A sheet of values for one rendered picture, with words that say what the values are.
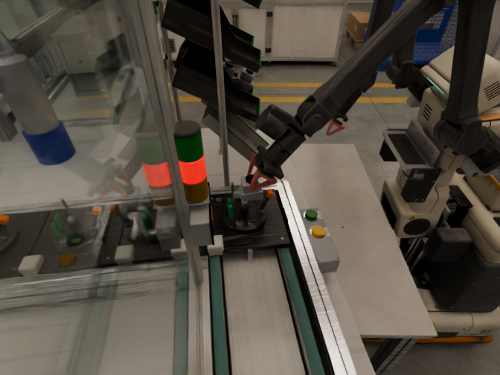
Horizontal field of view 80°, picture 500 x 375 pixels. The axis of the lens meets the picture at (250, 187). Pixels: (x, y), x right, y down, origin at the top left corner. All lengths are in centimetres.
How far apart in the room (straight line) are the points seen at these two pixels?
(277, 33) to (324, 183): 373
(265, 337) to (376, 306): 34
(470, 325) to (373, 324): 97
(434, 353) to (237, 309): 136
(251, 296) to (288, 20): 428
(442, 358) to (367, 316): 110
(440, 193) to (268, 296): 80
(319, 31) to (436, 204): 385
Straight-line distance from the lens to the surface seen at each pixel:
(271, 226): 93
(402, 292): 103
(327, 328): 80
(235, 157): 138
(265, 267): 91
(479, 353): 214
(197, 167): 54
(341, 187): 128
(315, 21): 484
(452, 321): 181
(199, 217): 60
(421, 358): 197
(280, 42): 485
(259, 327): 83
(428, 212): 138
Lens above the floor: 168
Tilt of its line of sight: 42 degrees down
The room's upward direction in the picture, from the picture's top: straight up
